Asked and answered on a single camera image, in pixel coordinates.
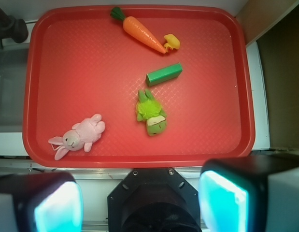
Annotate grey metal sink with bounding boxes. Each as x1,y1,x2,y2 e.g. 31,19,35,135
0,48,28,132

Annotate green plush toy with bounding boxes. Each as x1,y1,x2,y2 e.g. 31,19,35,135
136,89,167,136

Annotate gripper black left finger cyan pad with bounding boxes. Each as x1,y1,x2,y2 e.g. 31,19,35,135
0,172,83,232

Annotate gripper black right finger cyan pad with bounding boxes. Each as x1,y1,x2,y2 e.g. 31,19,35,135
199,155,299,232

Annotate pink plush bunny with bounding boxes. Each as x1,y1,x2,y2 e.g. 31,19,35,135
48,114,106,160

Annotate orange toy carrot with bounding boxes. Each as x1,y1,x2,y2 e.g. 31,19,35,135
110,7,166,54

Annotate yellow rubber duck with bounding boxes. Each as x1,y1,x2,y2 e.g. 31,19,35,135
163,34,181,52

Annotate green rectangular block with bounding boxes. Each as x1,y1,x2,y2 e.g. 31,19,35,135
145,63,183,87

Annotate red plastic tray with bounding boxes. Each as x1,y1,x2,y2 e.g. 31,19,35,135
23,6,255,168

